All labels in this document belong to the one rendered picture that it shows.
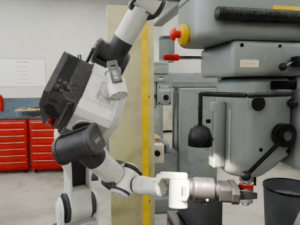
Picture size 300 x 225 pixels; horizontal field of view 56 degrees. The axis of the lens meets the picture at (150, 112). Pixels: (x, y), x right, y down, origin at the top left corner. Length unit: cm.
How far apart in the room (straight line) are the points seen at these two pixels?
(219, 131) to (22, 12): 962
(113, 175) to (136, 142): 157
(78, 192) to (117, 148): 127
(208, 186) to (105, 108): 45
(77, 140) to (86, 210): 58
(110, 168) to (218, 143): 41
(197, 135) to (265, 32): 34
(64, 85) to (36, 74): 892
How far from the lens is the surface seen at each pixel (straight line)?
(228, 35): 83
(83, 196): 145
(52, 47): 998
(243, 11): 81
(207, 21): 82
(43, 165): 561
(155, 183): 106
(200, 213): 138
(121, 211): 284
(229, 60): 85
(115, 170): 111
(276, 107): 94
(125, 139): 264
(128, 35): 120
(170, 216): 158
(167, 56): 98
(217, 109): 92
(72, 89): 106
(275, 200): 297
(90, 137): 96
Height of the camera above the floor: 161
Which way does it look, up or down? 6 degrees down
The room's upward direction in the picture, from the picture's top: straight up
